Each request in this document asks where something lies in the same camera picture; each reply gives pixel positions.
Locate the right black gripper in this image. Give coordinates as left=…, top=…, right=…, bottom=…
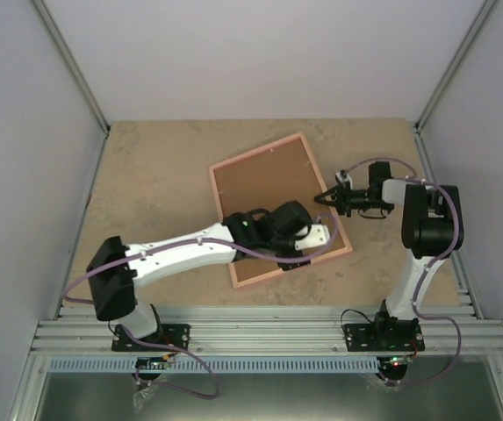
left=316, top=182, right=392, bottom=217

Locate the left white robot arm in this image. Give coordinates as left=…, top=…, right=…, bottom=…
left=86, top=201, right=327, bottom=350

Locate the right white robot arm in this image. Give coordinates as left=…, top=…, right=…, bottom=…
left=314, top=158, right=464, bottom=352

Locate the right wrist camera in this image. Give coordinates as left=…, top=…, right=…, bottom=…
left=334, top=169, right=354, bottom=189

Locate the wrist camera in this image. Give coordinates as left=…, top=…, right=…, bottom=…
left=334, top=169, right=354, bottom=189
left=294, top=224, right=331, bottom=251

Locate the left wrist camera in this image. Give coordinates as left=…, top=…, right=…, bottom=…
left=294, top=224, right=331, bottom=251

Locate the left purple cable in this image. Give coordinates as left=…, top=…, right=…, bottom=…
left=61, top=212, right=340, bottom=400

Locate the purple cable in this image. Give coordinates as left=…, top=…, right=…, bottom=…
left=342, top=156, right=462, bottom=388
left=61, top=212, right=340, bottom=400

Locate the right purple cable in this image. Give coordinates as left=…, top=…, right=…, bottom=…
left=342, top=156, right=462, bottom=388

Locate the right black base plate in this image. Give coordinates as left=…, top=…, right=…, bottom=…
left=341, top=323, right=426, bottom=352

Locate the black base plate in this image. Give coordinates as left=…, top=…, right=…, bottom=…
left=111, top=324, right=190, bottom=352
left=341, top=323, right=426, bottom=352

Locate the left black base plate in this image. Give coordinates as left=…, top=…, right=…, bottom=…
left=111, top=324, right=190, bottom=352

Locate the aluminium rail base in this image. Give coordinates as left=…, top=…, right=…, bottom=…
left=31, top=305, right=503, bottom=356

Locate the right corner aluminium post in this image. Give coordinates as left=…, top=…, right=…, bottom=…
left=413, top=0, right=500, bottom=132

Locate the corner aluminium post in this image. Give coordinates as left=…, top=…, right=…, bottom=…
left=413, top=0, right=500, bottom=132
left=30, top=0, right=111, bottom=135

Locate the left corner aluminium post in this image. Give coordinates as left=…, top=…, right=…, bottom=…
left=30, top=0, right=111, bottom=135

